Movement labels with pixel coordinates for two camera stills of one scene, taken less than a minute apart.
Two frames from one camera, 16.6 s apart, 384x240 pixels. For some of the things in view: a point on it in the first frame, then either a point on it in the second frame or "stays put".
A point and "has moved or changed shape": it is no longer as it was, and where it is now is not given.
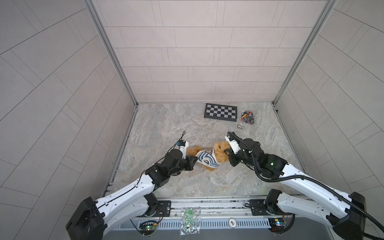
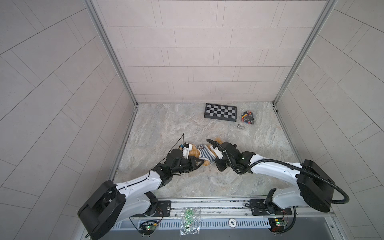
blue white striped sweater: x=207 y=157 has moved or changed shape
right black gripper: x=230 y=153 -> x=217 y=164
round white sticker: x=232 y=222 stays put
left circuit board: x=147 y=228 stays put
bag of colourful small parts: x=247 y=117 stays put
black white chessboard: x=220 y=112 stays put
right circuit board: x=277 y=224 stays put
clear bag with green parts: x=190 y=221 stays put
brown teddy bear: x=219 y=147 has moved or changed shape
